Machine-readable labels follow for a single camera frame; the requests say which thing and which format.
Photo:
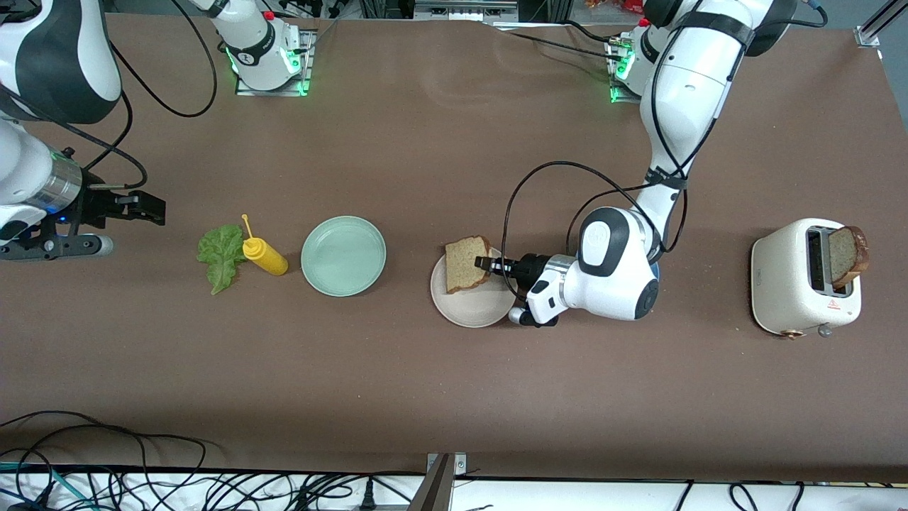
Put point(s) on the white toaster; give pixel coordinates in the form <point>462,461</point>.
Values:
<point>780,284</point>

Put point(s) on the grey metal rack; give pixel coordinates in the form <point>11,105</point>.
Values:
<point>464,8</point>

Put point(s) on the mint green plate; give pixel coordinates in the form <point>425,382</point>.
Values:
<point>344,255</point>

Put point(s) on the black power plug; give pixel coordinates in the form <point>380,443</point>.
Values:
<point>367,497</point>

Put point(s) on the blue plate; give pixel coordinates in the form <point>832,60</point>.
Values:
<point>657,273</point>

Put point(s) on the beige plate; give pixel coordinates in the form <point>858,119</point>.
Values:
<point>475,309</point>

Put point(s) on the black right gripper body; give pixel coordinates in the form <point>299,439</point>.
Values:
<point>100,206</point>

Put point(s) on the brown bread slice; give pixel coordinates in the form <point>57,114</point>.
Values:
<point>844,255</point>
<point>462,266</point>

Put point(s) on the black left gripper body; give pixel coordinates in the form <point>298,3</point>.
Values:
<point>529,269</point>

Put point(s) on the red yellow packets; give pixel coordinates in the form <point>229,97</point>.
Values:
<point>613,6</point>

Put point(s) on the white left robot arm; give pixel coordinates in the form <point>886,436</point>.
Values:
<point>688,85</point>

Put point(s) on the green lettuce leaf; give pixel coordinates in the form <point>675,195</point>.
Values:
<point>221,255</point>

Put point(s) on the copper toaster dial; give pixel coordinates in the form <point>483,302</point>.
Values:
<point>792,333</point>

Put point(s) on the aluminium profile rail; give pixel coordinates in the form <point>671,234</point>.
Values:
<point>879,21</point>

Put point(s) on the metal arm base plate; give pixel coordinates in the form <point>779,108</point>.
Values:
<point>618,94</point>
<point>305,64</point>

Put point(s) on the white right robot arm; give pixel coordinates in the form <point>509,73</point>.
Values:
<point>42,57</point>

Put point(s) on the metal table bracket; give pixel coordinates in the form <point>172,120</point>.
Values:
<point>440,482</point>

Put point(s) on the yellow mustard squeeze bottle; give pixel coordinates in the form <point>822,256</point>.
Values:
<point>266,257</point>

